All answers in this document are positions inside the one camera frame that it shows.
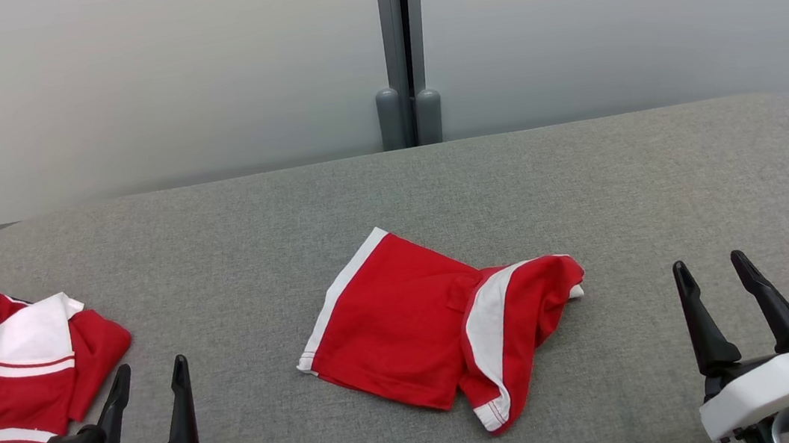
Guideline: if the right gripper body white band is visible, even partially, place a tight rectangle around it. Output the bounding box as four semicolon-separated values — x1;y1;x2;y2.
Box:
694;351;789;443

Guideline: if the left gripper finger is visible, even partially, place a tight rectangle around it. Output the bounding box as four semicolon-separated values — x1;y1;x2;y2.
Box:
149;353;201;443
89;363;141;443

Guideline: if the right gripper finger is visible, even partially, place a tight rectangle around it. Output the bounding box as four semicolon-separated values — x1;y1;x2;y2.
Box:
672;254;745;379
729;243;789;359

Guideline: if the red jersey with lettering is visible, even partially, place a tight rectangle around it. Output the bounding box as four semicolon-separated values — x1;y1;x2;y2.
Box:
0;277;146;443

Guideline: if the red shorts white trim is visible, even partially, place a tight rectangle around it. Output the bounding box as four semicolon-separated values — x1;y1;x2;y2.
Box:
282;202;604;443

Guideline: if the grey post foot cap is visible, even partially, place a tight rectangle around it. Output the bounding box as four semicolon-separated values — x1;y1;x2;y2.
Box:
413;87;447;146

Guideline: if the grey partition post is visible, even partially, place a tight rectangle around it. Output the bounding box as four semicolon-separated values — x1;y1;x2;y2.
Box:
377;0;442;149

